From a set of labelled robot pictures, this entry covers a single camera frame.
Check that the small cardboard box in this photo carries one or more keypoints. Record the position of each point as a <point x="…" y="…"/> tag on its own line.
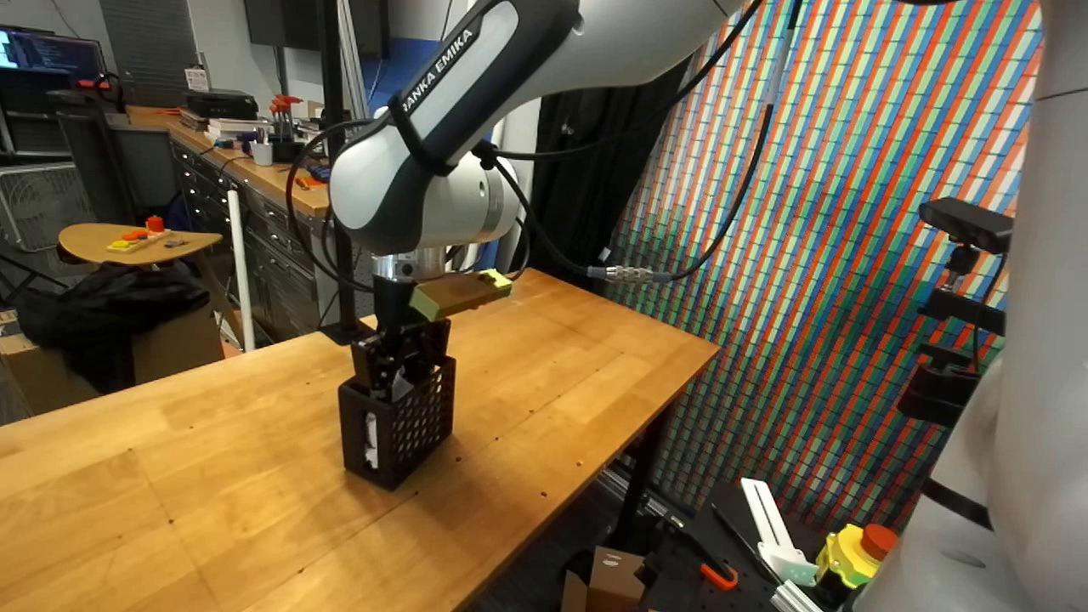
<point x="613" y="578"/>

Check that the black bag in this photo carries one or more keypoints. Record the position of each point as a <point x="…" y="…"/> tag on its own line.
<point x="104" y="317"/>

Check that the white pipe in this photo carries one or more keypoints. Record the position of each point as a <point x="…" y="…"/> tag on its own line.
<point x="239" y="274"/>

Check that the black perforated basket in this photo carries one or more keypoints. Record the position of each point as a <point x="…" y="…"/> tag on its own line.
<point x="397" y="447"/>

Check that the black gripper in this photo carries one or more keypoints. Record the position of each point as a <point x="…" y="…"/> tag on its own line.
<point x="397" y="328"/>

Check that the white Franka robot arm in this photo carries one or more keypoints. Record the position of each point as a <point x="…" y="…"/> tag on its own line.
<point x="453" y="89"/>

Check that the small red tool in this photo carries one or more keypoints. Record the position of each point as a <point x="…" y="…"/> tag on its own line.
<point x="283" y="103"/>

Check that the black camera on stand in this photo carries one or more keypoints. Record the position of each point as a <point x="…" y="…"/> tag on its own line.
<point x="965" y="222"/>

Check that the white aluminium extrusion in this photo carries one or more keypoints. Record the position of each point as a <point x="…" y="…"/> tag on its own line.
<point x="770" y="527"/>

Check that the yellow red emergency stop button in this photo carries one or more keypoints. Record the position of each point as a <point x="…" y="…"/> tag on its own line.
<point x="844" y="555"/>

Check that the blue board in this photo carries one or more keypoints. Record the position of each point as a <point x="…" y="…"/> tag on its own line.
<point x="394" y="86"/>

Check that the black curtain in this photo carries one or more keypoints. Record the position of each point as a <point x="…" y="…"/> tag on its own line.
<point x="579" y="191"/>

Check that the colourful striped backdrop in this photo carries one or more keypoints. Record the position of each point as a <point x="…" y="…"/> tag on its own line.
<point x="819" y="317"/>

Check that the blue lit screen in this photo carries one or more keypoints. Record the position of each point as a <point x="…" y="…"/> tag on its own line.
<point x="47" y="51"/>

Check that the round wooden stool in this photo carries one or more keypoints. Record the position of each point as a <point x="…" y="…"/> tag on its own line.
<point x="124" y="246"/>

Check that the wooden workbench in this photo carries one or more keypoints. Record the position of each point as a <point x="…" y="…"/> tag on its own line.
<point x="275" y="181"/>

